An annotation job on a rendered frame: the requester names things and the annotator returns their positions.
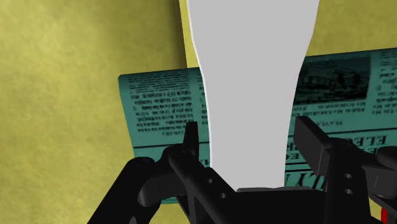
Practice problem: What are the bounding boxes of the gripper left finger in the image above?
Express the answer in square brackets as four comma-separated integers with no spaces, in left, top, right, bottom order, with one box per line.
[87,120,238,224]

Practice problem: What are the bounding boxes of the teal newspaper-patterned robot stand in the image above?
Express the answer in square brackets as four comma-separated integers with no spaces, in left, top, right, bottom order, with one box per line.
[118,47,397,206]

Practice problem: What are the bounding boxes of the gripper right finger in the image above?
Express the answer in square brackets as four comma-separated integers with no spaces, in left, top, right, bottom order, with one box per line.
[293,115,397,224]

